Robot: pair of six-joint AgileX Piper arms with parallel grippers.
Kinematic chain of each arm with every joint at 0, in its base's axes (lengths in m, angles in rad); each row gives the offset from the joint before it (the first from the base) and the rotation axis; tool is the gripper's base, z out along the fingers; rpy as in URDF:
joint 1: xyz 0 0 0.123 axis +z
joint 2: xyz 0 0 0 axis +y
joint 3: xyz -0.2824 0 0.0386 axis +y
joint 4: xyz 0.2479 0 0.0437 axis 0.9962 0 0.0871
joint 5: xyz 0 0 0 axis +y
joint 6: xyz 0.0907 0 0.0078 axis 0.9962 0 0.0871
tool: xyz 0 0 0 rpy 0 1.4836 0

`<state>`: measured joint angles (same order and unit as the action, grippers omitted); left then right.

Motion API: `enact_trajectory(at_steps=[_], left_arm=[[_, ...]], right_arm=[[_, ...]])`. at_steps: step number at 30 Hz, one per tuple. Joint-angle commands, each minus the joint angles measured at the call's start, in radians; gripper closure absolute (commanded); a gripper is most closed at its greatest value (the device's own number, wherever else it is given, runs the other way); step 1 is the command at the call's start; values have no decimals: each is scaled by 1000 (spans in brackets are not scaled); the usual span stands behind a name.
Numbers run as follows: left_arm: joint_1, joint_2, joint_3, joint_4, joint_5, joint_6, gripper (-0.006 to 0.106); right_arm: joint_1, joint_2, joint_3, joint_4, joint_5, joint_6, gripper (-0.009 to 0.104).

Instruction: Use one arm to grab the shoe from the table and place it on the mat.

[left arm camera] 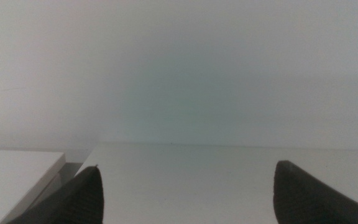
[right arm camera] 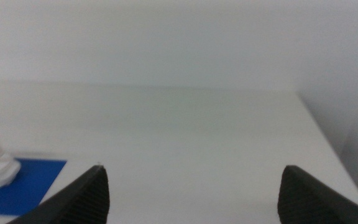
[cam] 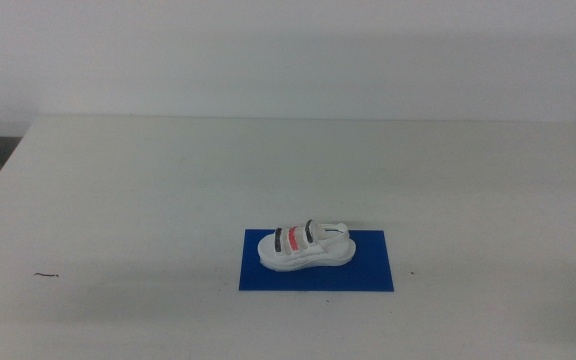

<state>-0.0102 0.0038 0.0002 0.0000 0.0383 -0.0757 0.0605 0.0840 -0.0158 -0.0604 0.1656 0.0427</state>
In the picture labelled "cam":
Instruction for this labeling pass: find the white strapped sandal shoe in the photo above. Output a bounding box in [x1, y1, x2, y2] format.
[256, 218, 357, 273]

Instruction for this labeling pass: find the blue rectangular mat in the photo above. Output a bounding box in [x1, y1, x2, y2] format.
[238, 228, 395, 293]

